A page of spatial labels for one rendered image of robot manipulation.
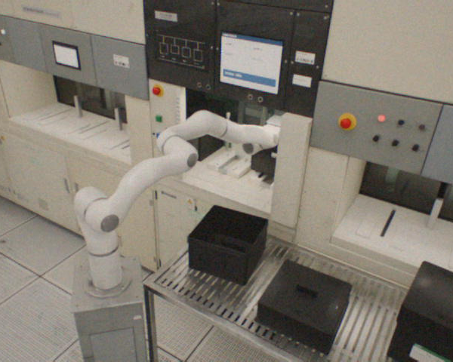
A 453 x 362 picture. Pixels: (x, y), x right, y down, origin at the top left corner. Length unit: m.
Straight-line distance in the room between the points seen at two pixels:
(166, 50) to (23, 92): 1.57
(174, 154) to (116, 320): 0.72
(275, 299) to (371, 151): 0.68
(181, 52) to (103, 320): 1.21
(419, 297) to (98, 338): 1.24
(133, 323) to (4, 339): 1.13
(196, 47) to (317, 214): 0.93
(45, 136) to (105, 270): 1.50
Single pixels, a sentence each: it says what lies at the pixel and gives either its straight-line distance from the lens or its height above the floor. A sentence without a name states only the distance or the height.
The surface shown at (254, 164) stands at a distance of 2.22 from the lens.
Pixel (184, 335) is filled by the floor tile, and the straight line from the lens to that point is 2.61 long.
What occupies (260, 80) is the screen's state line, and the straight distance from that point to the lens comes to 1.80.
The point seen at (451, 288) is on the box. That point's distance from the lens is 1.67.
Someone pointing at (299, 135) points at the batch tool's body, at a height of 1.34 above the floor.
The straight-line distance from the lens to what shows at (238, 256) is 1.70.
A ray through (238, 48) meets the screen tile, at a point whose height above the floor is 1.63.
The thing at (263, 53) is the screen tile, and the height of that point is 1.63.
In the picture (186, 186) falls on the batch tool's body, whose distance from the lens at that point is 2.26.
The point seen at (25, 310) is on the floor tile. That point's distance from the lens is 2.94.
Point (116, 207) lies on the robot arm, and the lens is 1.55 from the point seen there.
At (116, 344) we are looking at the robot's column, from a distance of 1.94.
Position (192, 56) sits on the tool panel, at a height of 1.55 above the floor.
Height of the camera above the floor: 2.03
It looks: 31 degrees down
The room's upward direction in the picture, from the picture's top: 2 degrees clockwise
